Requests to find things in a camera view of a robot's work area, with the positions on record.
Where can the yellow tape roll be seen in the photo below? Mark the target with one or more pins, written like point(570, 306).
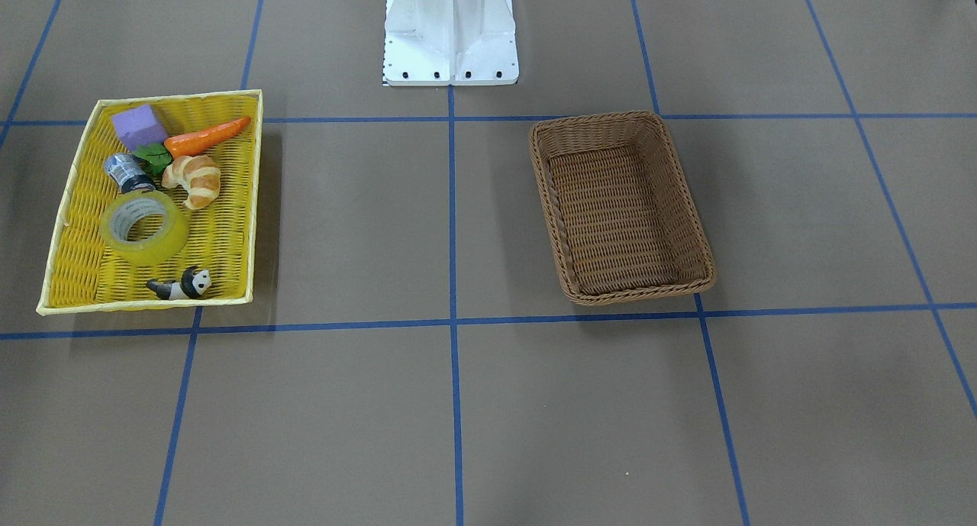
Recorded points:
point(130, 208)

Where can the brown wicker basket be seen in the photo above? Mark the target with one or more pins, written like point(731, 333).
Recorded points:
point(621, 219)

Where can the yellow woven basket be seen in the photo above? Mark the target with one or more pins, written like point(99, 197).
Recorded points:
point(82, 274)

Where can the panda figurine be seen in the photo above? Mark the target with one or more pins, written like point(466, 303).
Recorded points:
point(192, 284)

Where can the toy croissant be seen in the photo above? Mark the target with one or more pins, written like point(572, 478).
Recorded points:
point(199, 176)

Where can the orange toy carrot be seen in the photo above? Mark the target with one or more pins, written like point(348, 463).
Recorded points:
point(157, 157)

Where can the small silver can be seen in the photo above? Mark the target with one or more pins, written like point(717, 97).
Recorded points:
point(125, 171)

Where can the purple foam cube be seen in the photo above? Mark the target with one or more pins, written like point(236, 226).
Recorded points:
point(139, 127)

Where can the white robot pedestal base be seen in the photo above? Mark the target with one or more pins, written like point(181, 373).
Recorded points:
point(432, 43)

